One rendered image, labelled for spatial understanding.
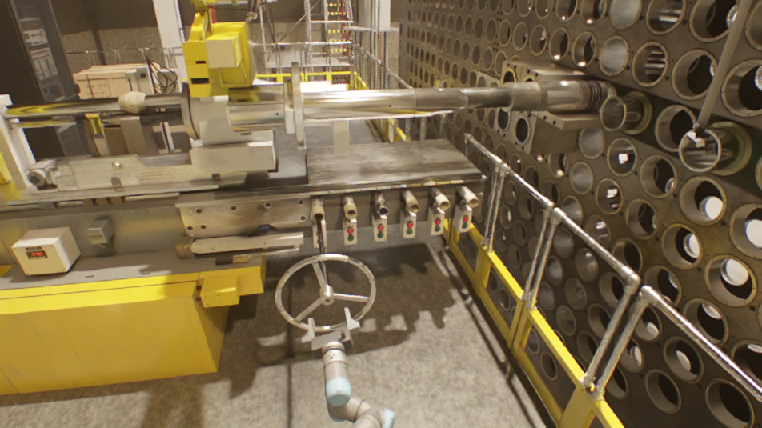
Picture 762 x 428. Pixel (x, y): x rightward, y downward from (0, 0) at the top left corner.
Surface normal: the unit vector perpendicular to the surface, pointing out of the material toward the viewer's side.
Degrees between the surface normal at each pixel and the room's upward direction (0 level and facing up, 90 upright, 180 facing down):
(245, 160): 90
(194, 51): 90
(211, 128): 68
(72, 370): 90
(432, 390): 0
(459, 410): 0
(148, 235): 90
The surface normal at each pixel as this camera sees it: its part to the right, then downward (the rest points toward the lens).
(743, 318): -0.98, 0.08
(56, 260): 0.20, 0.46
